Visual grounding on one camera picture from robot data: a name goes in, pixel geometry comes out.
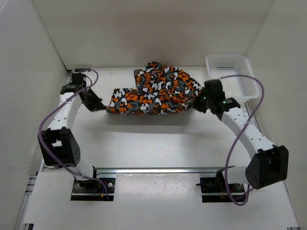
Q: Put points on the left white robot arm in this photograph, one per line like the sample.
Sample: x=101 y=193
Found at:
x=57 y=142

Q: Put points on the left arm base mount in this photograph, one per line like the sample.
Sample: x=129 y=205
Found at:
x=93 y=190

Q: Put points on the aluminium left rail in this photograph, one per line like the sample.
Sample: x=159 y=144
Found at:
x=45 y=151

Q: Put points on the orange camouflage shorts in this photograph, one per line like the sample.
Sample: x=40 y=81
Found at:
x=160 y=90

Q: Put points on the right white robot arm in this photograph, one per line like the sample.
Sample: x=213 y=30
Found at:
x=268 y=162

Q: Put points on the blue label sticker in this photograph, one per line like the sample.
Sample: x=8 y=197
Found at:
x=82 y=70

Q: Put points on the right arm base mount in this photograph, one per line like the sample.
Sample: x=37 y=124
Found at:
x=213 y=189

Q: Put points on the aluminium right rail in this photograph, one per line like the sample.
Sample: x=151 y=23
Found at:
x=249 y=109

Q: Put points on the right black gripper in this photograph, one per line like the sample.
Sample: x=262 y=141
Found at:
x=195 y=104

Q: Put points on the white plastic basket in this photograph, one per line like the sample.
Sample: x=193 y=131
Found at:
x=233 y=70

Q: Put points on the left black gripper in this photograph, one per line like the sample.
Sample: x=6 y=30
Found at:
x=97 y=104

